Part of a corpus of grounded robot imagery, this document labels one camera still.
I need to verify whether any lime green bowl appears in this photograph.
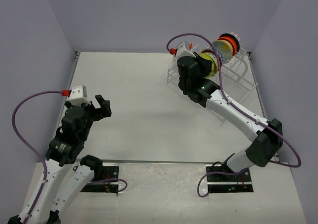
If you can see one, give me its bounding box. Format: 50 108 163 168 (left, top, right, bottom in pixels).
198 53 219 79

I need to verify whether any white floral pattern bowl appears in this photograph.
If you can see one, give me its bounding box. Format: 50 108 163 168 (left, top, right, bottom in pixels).
199 50 218 74

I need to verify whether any red patterned glass bowl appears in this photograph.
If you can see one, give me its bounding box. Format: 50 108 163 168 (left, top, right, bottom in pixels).
210 49 223 69

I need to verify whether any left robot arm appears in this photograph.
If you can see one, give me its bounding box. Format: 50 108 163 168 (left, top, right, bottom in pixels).
8 95 112 224

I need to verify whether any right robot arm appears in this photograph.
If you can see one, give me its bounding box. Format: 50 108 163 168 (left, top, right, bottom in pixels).
176 53 282 181

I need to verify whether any blue yellow sun bowl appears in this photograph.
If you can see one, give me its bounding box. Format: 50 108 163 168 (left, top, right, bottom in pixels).
212 40 233 64

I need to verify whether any orange bowl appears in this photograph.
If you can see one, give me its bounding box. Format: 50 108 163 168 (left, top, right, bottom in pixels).
218 37 238 56

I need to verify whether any black bowl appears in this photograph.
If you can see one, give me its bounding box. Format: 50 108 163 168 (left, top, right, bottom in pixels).
219 33 240 52

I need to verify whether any white red lattice bowl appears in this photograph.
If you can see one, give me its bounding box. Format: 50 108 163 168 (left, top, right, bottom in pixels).
229 32 241 47

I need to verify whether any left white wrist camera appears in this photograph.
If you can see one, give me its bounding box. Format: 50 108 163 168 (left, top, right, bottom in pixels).
67 85 90 106

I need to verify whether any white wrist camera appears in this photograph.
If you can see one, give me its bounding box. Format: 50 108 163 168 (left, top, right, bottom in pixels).
169 41 195 59
67 85 90 106

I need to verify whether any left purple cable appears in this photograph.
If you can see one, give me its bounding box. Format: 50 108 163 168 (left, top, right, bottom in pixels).
12 89 72 221

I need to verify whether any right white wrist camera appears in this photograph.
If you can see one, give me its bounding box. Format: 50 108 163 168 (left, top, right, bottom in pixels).
169 41 195 59

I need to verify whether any white wire dish rack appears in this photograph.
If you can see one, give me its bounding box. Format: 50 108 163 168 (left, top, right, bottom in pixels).
165 44 259 125

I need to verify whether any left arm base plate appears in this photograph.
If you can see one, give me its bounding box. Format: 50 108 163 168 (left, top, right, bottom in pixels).
81 166 119 194

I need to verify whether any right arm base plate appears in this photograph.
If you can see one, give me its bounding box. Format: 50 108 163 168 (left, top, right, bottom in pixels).
207 169 254 193

